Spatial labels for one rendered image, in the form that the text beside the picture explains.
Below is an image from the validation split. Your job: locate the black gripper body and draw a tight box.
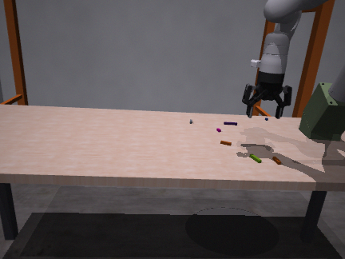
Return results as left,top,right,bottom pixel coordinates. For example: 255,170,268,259
255,71,285,101

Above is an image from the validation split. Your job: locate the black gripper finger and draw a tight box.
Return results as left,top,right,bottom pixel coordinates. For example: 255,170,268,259
272,86,292,119
242,84,268,118

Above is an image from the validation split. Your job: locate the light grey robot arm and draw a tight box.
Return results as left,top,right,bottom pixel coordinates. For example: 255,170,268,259
250,0,345,102

